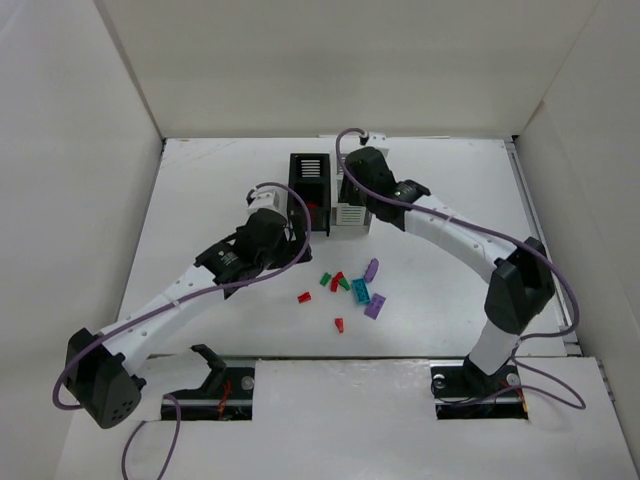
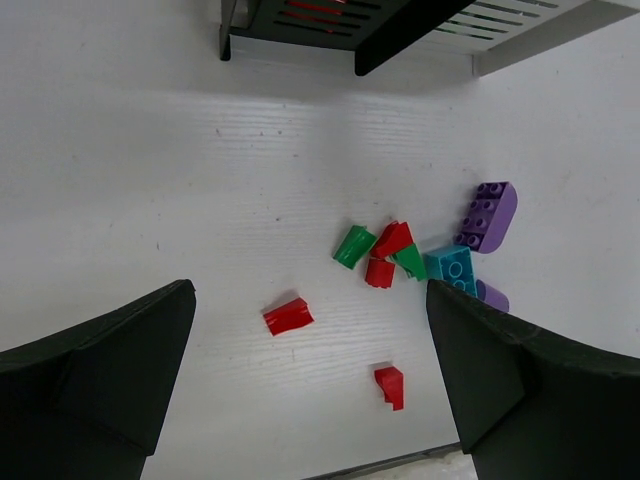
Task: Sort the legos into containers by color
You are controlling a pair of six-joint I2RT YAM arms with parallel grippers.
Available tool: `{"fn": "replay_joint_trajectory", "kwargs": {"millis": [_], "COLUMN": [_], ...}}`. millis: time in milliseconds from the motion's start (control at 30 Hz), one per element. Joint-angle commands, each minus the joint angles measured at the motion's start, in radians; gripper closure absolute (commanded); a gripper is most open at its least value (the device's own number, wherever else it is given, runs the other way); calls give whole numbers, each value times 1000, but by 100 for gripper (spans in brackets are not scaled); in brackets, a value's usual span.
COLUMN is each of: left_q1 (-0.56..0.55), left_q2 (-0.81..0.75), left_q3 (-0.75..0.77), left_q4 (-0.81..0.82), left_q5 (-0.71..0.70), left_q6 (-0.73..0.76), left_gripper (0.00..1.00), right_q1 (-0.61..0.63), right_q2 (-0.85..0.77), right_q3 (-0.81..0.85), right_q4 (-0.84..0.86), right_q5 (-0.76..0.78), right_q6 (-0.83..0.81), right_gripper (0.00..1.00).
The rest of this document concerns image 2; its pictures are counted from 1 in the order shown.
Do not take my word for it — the purple lego rounded upper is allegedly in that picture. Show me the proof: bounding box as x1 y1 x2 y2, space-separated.
453 182 518 254

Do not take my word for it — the purple lego brick lower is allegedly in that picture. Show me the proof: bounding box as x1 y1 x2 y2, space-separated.
476 279 510 313

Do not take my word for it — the red lego piece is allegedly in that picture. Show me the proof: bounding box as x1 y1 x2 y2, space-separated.
280 1 359 34

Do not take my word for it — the red lego slope lower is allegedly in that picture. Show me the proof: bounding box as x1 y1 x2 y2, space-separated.
374 366 405 411

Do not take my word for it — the green lego small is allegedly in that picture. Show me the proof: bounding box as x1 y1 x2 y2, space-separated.
332 225 377 270

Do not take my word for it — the red lego brick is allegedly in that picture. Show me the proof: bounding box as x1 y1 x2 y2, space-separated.
263 297 314 336

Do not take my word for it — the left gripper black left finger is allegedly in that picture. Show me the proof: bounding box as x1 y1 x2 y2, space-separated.
1 279 196 479

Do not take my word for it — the green lego slope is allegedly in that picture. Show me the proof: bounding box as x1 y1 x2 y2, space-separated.
391 243 427 281

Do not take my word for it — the teal lego plate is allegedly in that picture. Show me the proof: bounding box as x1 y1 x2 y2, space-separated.
423 245 478 297

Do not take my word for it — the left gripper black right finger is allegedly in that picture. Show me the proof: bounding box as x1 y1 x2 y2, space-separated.
426 280 639 479

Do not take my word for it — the black slotted container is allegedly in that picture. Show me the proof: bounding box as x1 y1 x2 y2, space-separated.
218 0 471 77

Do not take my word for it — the white slotted container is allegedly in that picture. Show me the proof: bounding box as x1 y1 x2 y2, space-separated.
424 0 640 78

